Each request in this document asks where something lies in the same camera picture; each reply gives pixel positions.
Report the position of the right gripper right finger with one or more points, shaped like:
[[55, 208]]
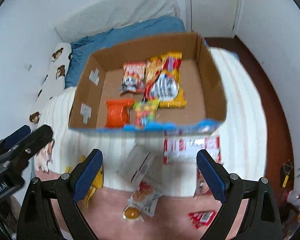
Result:
[[261, 219]]

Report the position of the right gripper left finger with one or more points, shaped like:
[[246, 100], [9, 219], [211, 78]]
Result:
[[37, 219]]

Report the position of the red white spicy strip packet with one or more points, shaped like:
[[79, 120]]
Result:
[[184, 150]]

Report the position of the orange crinkled snack bag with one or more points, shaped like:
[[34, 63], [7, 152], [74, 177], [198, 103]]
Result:
[[118, 112]]

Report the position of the colourful candy bag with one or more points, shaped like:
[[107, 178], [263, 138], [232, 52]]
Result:
[[145, 113]]

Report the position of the panda sunflower seed packet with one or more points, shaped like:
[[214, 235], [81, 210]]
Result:
[[133, 77]]

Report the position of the small red sachet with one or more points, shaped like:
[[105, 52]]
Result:
[[201, 218]]

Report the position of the yellow crinkled snack bag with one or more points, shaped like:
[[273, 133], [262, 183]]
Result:
[[96, 184]]

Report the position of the braised egg clear packet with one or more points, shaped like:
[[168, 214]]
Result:
[[132, 212]]

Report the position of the bear print white pillow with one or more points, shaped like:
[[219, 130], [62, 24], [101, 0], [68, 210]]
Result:
[[54, 82]]

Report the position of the white cookie snack packet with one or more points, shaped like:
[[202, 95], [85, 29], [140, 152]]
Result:
[[146, 196]]

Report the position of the small grey white box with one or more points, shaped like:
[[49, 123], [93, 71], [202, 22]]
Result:
[[136, 165]]

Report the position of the striped cat print bedsheet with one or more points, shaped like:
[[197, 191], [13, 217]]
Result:
[[243, 137]]

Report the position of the large red white snack bag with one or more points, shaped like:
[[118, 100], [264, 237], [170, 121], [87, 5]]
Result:
[[167, 87]]

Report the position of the blue green milk carton box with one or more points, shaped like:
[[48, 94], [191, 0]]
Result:
[[199, 78]]

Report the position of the red yellow snack bag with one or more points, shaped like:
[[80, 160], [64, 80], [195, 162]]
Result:
[[154, 66]]

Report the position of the white textured pillow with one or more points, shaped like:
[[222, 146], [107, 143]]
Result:
[[103, 15]]

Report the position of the white door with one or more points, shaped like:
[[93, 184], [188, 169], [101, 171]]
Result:
[[212, 18]]

